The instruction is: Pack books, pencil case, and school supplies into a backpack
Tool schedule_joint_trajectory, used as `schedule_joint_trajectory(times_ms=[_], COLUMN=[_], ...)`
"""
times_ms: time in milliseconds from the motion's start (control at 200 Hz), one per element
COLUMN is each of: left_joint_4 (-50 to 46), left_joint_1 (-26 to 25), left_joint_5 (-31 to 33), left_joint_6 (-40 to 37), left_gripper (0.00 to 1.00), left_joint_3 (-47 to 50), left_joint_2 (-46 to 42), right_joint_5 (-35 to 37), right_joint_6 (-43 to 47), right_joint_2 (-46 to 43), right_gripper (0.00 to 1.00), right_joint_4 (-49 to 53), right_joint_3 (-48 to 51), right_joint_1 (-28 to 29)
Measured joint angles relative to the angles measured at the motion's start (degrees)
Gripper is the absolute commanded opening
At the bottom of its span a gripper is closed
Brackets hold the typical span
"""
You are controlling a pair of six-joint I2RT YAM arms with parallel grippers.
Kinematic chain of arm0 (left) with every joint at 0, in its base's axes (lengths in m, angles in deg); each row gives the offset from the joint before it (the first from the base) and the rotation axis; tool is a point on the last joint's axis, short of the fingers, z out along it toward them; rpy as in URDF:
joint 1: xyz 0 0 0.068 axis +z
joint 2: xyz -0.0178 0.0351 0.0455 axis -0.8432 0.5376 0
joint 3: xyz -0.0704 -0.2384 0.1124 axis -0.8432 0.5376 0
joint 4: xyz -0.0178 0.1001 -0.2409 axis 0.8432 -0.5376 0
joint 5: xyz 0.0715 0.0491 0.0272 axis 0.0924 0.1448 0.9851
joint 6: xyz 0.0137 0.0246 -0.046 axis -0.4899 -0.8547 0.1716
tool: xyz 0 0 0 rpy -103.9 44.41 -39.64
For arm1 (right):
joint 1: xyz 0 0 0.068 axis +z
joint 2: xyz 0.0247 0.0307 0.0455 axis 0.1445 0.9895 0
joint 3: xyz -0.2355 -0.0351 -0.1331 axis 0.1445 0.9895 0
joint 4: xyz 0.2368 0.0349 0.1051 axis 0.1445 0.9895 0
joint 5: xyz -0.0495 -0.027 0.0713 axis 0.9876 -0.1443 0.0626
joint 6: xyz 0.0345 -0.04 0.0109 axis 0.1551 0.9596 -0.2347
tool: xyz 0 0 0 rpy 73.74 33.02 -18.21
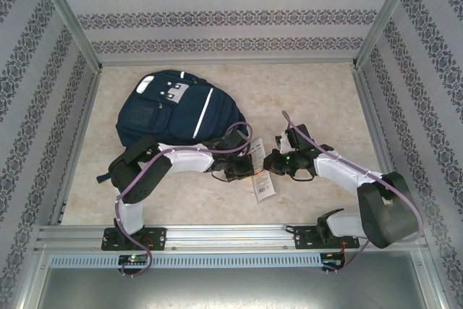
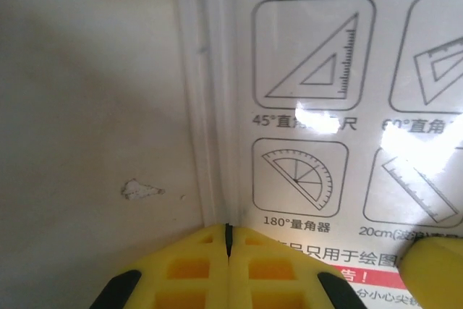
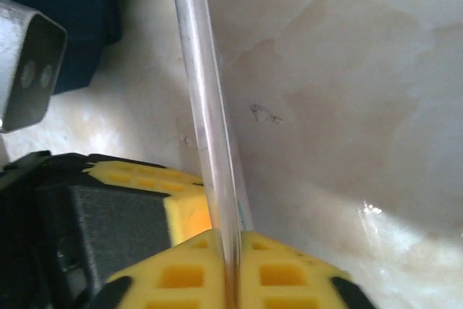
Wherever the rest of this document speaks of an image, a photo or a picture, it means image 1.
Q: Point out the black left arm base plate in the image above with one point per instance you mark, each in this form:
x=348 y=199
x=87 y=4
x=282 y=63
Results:
x=157 y=238

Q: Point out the navy blue backpack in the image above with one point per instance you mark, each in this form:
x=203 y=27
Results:
x=173 y=113

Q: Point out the long aluminium table edge rail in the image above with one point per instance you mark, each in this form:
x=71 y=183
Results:
x=86 y=106
x=370 y=106

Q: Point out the grey metal sheet tray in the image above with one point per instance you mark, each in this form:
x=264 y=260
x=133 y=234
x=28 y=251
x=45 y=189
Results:
x=231 y=287

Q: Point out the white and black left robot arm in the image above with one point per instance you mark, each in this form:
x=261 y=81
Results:
x=188 y=158

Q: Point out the small circuit board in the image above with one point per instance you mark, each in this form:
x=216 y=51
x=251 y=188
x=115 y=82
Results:
x=134 y=259
x=332 y=258

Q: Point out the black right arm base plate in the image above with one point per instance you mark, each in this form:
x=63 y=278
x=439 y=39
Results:
x=304 y=238

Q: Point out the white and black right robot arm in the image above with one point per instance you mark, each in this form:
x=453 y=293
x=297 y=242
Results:
x=343 y=171

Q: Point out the white red ruler package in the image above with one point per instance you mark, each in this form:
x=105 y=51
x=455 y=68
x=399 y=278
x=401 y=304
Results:
x=262 y=187

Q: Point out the aluminium frame post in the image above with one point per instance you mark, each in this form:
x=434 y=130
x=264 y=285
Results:
x=385 y=16
x=68 y=16

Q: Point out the short aluminium table edge rail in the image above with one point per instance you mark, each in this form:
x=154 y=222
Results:
x=228 y=63

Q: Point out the aluminium mounting rail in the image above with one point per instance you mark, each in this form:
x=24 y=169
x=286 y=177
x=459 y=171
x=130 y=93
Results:
x=224 y=236

